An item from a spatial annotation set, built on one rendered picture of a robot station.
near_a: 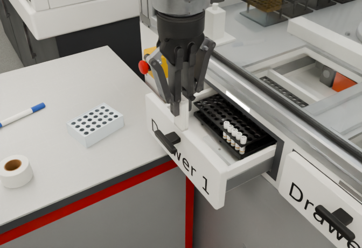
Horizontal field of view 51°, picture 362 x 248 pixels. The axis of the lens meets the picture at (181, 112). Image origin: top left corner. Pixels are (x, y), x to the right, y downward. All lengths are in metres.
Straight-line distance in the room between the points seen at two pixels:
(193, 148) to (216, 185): 0.08
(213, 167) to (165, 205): 0.44
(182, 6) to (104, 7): 0.96
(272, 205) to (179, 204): 0.35
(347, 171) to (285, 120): 0.14
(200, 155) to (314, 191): 0.22
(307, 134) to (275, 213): 0.26
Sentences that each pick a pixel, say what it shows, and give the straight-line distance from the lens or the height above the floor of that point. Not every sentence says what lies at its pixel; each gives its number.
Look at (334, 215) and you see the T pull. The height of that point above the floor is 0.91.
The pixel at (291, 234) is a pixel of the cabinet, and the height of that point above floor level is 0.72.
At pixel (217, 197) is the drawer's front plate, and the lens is 0.74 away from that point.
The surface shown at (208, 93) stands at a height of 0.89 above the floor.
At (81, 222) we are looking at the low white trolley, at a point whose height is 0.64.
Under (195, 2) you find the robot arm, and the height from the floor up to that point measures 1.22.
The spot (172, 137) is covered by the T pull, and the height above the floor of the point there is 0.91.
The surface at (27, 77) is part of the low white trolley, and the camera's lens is 1.34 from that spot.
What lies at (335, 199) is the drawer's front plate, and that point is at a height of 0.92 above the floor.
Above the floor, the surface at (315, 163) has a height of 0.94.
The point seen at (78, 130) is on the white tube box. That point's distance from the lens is 1.01.
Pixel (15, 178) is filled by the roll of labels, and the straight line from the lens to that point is 0.94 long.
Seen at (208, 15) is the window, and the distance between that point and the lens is 0.88.
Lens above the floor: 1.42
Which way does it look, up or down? 38 degrees down
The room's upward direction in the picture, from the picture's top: straight up
